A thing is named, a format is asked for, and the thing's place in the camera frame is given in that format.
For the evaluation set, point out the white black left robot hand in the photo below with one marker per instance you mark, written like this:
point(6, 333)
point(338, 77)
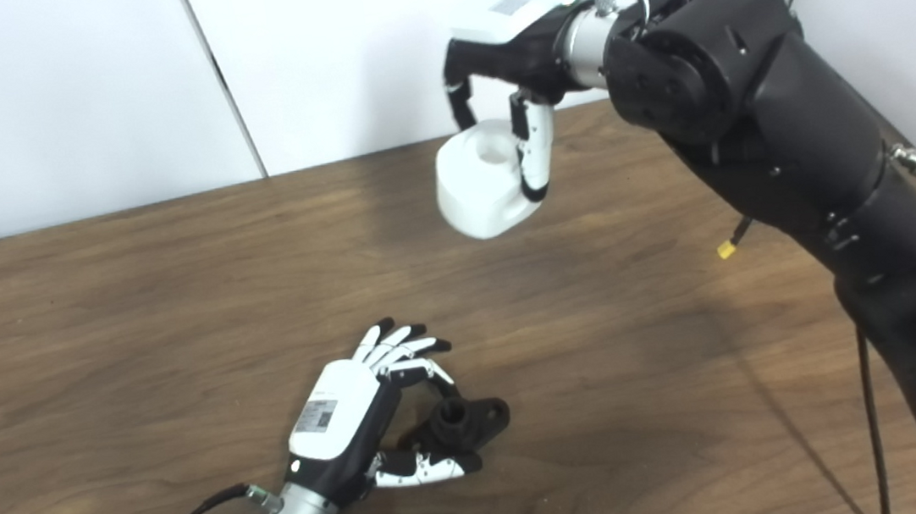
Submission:
point(334, 410)

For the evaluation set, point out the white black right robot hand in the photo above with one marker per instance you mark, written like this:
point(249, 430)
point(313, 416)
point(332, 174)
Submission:
point(511, 30)

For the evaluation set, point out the black holder part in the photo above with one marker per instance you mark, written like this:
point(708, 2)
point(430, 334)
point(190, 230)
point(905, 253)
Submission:
point(463, 422)

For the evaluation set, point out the round white piece with holes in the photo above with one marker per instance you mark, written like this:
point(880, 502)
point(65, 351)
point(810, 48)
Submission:
point(480, 186)

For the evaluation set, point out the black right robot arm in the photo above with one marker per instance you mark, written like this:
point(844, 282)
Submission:
point(794, 136)

